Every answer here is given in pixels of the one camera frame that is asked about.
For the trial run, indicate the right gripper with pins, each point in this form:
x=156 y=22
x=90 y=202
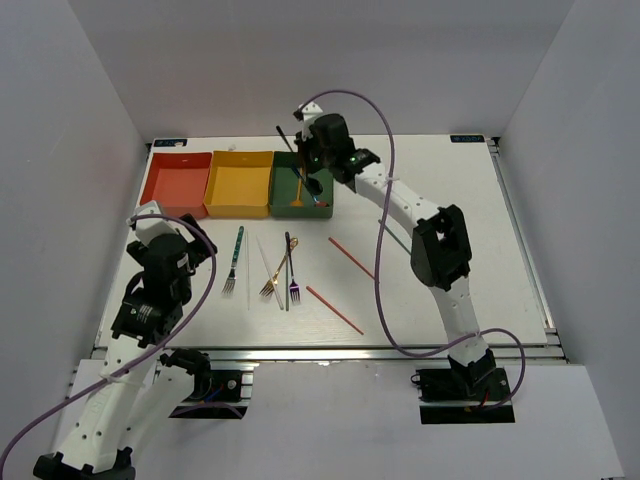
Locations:
x=301 y=147

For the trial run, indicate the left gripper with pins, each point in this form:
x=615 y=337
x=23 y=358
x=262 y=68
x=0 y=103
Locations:
x=201 y=247

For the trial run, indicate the black spoon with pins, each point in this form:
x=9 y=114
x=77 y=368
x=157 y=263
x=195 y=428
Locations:
x=284 y=138

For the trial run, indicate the orange spoon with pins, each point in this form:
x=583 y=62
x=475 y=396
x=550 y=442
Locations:
x=297 y=201

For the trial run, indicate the thin white chopstick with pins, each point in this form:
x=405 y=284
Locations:
x=247 y=270

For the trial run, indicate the orange chopstick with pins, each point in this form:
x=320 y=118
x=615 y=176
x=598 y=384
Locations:
x=351 y=257
x=333 y=309

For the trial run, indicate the teal chopstick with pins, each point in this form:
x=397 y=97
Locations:
x=286 y=290
x=397 y=239

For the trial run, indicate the purple fork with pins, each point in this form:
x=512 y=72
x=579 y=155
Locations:
x=294 y=290

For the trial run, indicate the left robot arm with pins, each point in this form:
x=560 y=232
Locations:
x=139 y=385

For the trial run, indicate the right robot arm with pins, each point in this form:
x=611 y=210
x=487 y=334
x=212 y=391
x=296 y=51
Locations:
x=440 y=248

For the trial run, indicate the dark green paper box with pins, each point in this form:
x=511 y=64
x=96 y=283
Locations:
x=283 y=191

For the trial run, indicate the red paper box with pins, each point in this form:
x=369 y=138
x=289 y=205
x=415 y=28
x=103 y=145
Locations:
x=177 y=182

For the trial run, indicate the yellow paper box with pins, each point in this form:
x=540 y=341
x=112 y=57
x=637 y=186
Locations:
x=239 y=184

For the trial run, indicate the gold fork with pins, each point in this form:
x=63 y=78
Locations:
x=269 y=287

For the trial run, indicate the left blue table label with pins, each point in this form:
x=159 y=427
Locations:
x=169 y=143

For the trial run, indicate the blue table label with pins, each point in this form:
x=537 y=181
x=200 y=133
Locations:
x=169 y=143
x=466 y=138

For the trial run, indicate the right blue table label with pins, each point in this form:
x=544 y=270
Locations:
x=466 y=138

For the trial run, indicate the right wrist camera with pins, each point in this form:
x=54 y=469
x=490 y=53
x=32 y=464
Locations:
x=306 y=114

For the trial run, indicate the green handled silver fork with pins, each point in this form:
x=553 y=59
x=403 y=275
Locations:
x=230 y=281

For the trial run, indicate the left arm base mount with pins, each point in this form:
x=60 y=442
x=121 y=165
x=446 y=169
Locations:
x=217 y=392

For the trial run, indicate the aluminium table side rail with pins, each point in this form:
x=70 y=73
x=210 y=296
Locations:
x=551 y=331

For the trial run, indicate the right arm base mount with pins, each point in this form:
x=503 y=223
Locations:
x=445 y=400

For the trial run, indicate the aluminium table front rail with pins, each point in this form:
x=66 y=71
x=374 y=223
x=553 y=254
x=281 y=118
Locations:
x=544 y=354

